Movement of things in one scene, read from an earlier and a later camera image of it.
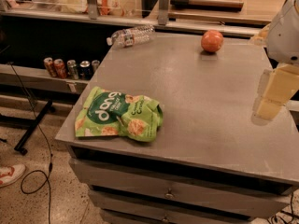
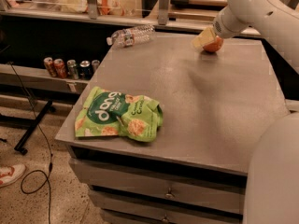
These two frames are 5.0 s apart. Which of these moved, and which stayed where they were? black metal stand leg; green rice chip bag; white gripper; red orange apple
Moved: white gripper
Stayed: black metal stand leg; red orange apple; green rice chip bag
